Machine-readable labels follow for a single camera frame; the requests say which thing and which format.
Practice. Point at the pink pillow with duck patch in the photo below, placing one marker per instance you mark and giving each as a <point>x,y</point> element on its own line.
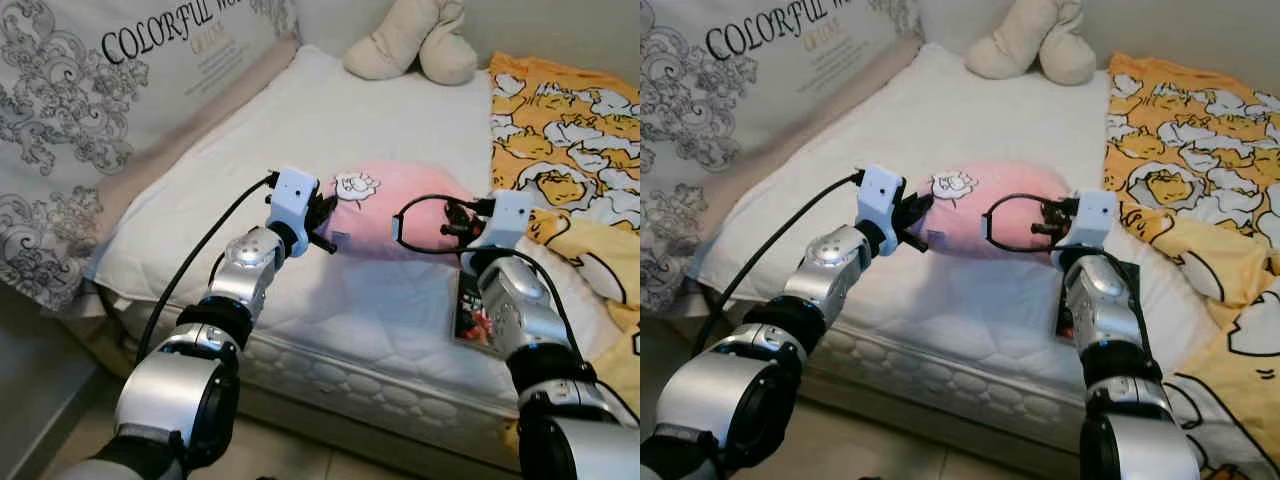
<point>960,215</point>
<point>400,210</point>

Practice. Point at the dark colourful book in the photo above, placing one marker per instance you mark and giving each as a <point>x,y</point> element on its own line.
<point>475,315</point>
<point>1058,315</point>

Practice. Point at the yellow egg print blanket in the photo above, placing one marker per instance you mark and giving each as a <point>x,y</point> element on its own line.
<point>1190,140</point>
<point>570,130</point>

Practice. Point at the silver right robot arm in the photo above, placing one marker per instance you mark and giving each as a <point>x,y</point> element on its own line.
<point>515,305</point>
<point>1100,300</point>

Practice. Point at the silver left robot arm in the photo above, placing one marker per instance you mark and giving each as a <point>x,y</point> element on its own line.
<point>250,265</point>
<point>830,262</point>

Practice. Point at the white quilted mattress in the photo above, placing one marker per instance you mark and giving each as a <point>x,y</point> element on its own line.
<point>1000,120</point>
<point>380,130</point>

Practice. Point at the beige padded headboard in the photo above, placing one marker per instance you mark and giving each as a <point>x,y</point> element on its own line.
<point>200,125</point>
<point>810,132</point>

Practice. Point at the beige plush toy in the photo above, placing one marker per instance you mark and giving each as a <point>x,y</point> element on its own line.
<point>1030,45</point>
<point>400,45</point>

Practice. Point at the grey bed base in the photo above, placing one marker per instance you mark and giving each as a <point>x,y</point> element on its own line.
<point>900,420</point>
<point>350,440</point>

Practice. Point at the grey printed headboard cover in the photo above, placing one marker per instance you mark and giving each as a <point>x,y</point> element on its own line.
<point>700,100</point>
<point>70,110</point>

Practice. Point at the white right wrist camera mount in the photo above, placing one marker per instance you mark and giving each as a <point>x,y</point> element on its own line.
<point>508,215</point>
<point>1092,215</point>

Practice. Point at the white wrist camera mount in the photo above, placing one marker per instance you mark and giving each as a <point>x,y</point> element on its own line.
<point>880,193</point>
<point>508,215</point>
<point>292,195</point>
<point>1092,215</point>

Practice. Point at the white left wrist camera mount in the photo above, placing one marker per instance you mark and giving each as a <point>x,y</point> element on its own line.
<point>292,195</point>
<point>880,193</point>

